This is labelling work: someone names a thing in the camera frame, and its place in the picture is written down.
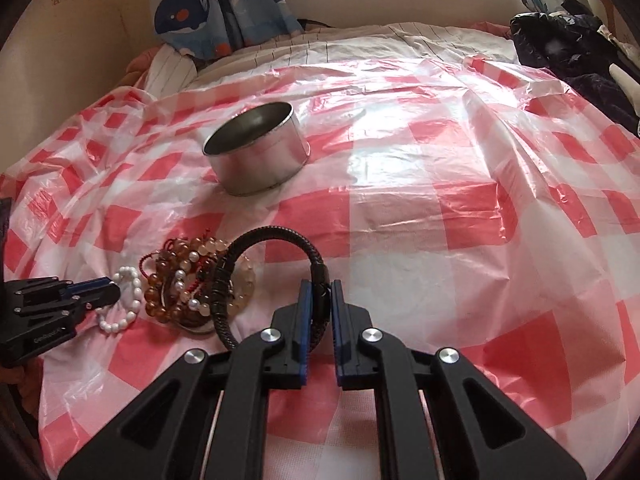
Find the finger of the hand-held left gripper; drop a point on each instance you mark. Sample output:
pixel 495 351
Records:
pixel 95 286
pixel 100 302

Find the round metal tin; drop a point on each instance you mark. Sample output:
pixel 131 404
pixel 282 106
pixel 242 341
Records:
pixel 265 160

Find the pink cloth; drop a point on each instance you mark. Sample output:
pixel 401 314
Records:
pixel 137 67

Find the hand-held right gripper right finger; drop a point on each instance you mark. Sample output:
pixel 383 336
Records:
pixel 338 330

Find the pile of dark clothes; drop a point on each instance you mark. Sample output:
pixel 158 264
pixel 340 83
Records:
pixel 550 45

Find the white plastic object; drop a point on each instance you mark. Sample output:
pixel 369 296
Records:
pixel 622 82

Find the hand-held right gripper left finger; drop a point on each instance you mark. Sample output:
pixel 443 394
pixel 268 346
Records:
pixel 303 320

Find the red checkered plastic sheet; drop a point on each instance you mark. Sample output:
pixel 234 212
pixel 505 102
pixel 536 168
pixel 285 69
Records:
pixel 425 210

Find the striped white quilt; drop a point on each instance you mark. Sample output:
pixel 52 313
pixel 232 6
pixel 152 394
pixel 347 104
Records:
pixel 350 40

